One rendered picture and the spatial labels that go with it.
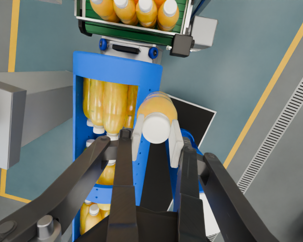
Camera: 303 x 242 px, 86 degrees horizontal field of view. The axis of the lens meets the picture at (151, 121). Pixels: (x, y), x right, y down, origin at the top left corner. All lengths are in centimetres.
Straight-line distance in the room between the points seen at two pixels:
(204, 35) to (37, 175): 232
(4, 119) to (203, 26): 90
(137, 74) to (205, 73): 133
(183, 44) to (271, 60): 142
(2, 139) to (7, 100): 18
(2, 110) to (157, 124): 70
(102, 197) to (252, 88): 171
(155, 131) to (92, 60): 30
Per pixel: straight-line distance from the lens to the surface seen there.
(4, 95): 81
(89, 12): 84
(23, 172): 260
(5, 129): 87
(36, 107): 105
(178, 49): 67
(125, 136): 15
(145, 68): 46
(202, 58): 173
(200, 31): 84
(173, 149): 17
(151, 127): 22
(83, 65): 49
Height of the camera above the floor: 166
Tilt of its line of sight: 72 degrees down
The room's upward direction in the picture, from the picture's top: 177 degrees counter-clockwise
